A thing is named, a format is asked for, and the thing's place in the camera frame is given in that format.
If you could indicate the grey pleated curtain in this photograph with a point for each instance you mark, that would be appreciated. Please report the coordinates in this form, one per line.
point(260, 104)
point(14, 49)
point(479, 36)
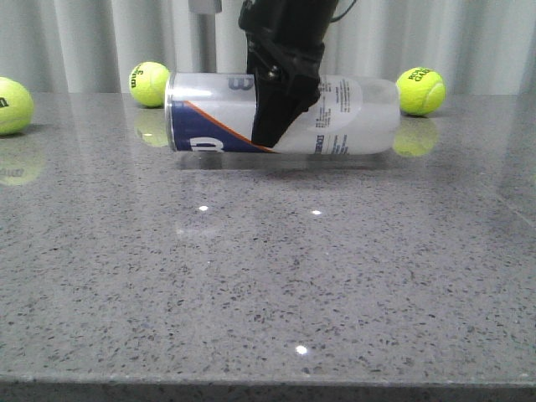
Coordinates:
point(479, 47)

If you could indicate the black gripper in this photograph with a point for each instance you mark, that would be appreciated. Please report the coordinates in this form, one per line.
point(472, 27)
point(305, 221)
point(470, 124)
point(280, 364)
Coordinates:
point(286, 83)

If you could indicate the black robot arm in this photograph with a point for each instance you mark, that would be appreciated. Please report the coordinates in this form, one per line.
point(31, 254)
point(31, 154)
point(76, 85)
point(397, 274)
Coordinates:
point(290, 21)

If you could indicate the right Roland Garros tennis ball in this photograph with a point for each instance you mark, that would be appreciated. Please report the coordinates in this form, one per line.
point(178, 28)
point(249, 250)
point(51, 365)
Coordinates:
point(421, 91)

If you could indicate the clear plastic tennis ball can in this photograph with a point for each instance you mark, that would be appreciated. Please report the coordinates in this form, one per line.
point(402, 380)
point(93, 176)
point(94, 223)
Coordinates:
point(215, 113)

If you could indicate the far left tennis ball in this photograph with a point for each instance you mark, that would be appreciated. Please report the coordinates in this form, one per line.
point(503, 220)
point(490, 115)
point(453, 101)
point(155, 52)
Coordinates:
point(17, 107)

